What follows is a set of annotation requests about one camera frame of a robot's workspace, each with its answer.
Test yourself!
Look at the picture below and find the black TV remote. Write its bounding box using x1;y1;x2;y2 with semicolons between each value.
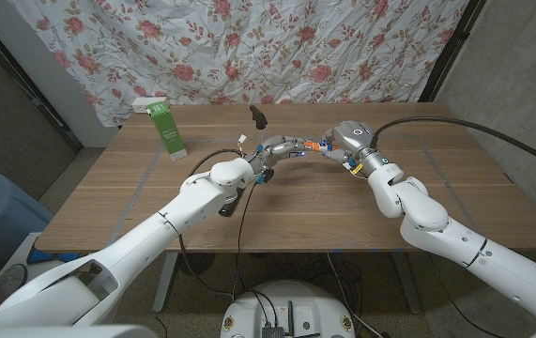
218;190;245;218

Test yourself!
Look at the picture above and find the grey table leg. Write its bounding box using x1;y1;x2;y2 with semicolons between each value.
391;251;423;315

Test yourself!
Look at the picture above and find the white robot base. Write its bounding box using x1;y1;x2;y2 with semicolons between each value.
220;280;356;338

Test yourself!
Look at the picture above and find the blue flat item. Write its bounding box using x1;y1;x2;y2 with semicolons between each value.
26;248;81;265

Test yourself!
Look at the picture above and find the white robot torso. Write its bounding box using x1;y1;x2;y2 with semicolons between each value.
0;298;159;338

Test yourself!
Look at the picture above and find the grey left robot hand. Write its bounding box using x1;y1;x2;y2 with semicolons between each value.
248;134;309;177

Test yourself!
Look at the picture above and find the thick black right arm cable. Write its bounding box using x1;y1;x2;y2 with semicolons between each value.
369;115;536;177

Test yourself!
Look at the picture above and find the black round base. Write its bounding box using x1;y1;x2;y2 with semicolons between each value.
176;252;216;277

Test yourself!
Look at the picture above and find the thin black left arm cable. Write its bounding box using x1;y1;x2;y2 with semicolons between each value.
235;180;257;301

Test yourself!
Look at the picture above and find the clear spray bottle black trigger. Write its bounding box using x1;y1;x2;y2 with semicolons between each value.
249;104;271;145

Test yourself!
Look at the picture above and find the black wall rail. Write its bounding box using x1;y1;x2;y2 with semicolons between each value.
0;8;84;152

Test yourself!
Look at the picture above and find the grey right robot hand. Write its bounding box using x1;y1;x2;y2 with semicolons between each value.
321;120;389;179

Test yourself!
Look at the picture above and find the white table leg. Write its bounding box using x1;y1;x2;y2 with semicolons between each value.
153;252;179;314

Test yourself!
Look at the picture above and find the blue plastic bin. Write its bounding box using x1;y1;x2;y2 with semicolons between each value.
0;172;55;262

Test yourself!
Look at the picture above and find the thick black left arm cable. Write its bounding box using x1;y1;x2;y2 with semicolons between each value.
177;147;245;300

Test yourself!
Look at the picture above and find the white power strip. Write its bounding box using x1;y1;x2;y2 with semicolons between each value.
130;97;169;115

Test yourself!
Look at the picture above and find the grey sneaker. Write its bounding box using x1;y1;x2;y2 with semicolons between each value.
0;263;29;296

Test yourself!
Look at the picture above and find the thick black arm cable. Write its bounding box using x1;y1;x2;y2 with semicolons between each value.
369;115;536;177
177;147;245;300

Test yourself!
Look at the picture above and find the green package box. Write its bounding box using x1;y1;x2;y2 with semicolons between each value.
146;101;188;162

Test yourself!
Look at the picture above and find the black backdrop stand pole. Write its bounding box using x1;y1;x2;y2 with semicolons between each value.
419;0;487;103

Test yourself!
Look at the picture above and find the white floor board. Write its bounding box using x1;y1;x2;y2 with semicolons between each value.
0;232;85;283

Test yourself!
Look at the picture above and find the floral backdrop cloth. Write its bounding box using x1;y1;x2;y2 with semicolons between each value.
7;0;470;128

